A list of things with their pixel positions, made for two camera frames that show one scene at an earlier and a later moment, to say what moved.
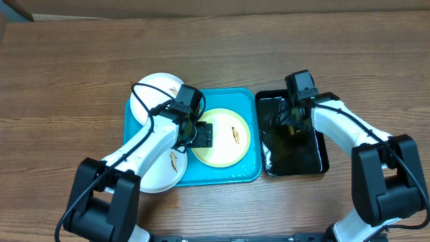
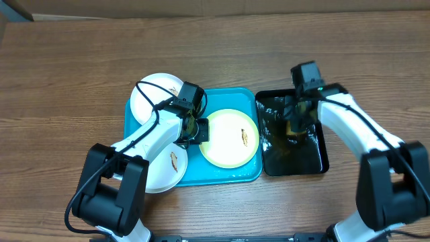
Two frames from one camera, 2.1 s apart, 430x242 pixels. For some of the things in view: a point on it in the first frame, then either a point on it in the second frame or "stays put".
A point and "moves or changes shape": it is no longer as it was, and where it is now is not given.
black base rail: x=309 y=237 stays put
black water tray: x=284 y=153 stays put
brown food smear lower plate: x=173 y=159 stays put
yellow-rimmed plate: x=231 y=138 moves or changes shape
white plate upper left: x=163 y=82 stays put
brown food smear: x=236 y=135 to x=244 y=138
